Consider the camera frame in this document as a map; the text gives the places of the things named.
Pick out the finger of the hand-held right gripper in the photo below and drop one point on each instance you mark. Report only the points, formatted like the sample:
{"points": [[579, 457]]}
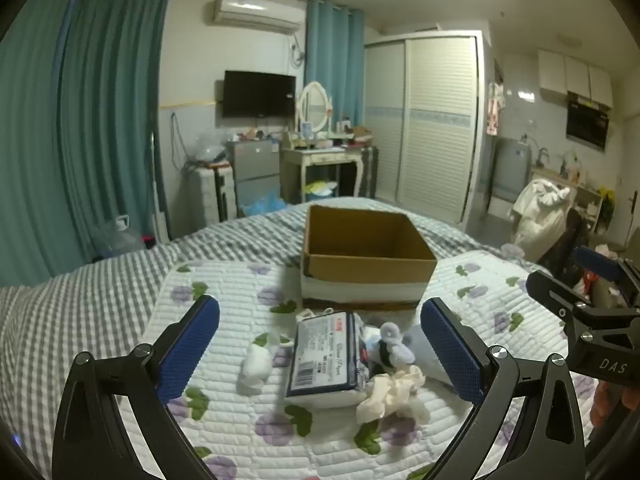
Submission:
{"points": [[597, 259], [552, 292]]}

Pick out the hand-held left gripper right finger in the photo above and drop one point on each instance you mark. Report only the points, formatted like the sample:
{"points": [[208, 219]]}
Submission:
{"points": [[450, 350]]}

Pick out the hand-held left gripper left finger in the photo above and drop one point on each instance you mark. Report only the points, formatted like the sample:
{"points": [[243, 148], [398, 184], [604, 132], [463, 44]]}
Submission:
{"points": [[190, 350]]}

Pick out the beige cloth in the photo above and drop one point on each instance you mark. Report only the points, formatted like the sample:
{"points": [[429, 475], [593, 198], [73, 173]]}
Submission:
{"points": [[395, 392]]}

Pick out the plastic-wrapped tissue pack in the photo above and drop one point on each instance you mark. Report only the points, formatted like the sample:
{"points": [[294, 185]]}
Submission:
{"points": [[322, 355]]}

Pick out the brown cardboard box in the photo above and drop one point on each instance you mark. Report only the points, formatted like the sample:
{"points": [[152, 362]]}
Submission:
{"points": [[360, 235]]}

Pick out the person's right hand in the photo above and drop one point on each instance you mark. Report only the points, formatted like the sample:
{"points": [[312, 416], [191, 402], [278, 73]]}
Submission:
{"points": [[602, 405]]}

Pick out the black chair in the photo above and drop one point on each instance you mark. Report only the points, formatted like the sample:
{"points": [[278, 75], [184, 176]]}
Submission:
{"points": [[567, 245]]}

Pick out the yellow flowers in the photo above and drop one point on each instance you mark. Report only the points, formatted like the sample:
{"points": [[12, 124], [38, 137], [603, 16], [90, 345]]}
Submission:
{"points": [[606, 200]]}

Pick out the wooden shelf with bottles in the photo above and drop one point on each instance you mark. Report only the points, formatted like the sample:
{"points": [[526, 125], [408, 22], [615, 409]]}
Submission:
{"points": [[587, 200]]}

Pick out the white jacket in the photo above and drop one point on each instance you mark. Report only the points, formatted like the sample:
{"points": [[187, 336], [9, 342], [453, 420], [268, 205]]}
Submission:
{"points": [[540, 215]]}

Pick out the white floral quilted mat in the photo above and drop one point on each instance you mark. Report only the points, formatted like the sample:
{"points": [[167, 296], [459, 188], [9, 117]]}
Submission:
{"points": [[235, 290]]}

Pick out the grey washing machine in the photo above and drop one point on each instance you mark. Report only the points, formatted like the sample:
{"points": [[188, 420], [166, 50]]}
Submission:
{"points": [[511, 170]]}

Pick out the clear water jug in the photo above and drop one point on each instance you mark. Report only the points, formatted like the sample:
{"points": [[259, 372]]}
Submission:
{"points": [[117, 242]]}

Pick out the black range hood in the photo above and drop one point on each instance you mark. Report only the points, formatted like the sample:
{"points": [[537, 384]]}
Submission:
{"points": [[587, 122]]}

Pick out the white ribbed suitcase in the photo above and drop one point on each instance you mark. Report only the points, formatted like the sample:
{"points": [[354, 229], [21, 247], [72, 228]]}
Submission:
{"points": [[212, 195]]}

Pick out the blue plastic bag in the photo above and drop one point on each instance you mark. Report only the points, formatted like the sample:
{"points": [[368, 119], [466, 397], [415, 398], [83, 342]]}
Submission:
{"points": [[262, 206]]}

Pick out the pink hanging cloth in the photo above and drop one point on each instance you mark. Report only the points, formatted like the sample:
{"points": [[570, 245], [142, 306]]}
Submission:
{"points": [[494, 110]]}

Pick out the dark striped suitcase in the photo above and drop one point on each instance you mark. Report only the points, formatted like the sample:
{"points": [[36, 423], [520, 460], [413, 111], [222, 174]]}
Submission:
{"points": [[369, 172]]}

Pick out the grey small fridge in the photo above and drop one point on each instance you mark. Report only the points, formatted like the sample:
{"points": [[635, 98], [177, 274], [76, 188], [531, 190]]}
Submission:
{"points": [[252, 165]]}

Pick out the clear plastic bag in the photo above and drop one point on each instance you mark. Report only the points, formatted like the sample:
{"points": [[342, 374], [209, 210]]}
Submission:
{"points": [[209, 149]]}

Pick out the white sliding-door wardrobe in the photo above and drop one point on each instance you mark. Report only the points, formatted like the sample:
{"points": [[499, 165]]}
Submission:
{"points": [[435, 125]]}

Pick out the basket under dressing table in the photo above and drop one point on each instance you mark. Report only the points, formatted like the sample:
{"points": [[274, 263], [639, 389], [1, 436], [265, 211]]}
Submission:
{"points": [[320, 191]]}

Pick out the cream dressing table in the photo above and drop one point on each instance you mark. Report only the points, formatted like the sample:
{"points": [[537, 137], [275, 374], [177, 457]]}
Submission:
{"points": [[320, 156]]}

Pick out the wide teal curtain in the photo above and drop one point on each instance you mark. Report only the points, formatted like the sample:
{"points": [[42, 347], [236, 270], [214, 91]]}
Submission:
{"points": [[90, 135]]}

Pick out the white oval mirror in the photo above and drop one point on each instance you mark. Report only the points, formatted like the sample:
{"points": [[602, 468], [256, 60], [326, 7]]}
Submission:
{"points": [[314, 105]]}

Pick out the narrow teal curtain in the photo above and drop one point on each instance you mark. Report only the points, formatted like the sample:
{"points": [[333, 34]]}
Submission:
{"points": [[332, 60]]}

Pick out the white air conditioner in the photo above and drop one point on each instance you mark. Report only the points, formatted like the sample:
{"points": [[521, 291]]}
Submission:
{"points": [[257, 12]]}

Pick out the white wall cabinets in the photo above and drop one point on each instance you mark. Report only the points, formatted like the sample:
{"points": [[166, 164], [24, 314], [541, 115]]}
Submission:
{"points": [[575, 75]]}

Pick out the small photo frame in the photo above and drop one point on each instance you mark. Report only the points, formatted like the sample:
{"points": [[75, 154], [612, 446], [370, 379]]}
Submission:
{"points": [[306, 130]]}

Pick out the black wall television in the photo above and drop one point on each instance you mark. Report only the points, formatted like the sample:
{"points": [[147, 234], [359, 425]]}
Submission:
{"points": [[257, 94]]}

